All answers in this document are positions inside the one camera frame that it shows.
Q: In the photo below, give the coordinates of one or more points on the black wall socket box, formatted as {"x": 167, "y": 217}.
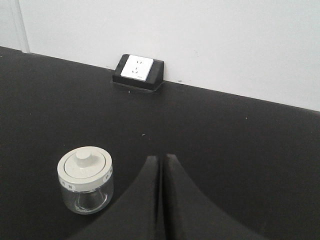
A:
{"x": 139, "y": 72}

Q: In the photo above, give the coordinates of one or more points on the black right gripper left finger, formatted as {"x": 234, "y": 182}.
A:
{"x": 134, "y": 215}

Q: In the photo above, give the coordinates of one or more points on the glass jar with beige lid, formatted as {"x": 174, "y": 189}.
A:
{"x": 86, "y": 179}

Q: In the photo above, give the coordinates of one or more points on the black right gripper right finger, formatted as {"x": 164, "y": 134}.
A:
{"x": 189, "y": 214}

